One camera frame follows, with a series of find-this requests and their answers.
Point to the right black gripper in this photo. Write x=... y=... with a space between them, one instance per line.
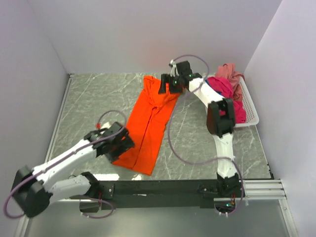
x=165 y=78

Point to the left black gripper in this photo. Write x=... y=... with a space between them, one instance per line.
x=126 y=143

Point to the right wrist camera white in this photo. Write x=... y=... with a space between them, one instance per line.
x=173 y=72

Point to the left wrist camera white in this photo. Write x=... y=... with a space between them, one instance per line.
x=104 y=125

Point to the dusty pink t shirt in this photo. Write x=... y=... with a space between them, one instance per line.
x=228 y=72

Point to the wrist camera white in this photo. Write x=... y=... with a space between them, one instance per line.
x=173 y=72
x=104 y=125

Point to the orange t shirt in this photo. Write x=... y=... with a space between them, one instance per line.
x=146 y=126

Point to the aluminium rail frame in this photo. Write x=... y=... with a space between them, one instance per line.
x=263 y=190

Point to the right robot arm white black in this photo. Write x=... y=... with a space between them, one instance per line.
x=220 y=121

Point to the white plastic laundry basket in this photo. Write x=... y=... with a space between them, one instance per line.
x=252 y=117

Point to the magenta t shirt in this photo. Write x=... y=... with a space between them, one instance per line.
x=223 y=87

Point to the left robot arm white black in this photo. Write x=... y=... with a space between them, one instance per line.
x=34 y=189

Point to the black base crossbar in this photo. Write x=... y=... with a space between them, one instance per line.
x=164 y=193

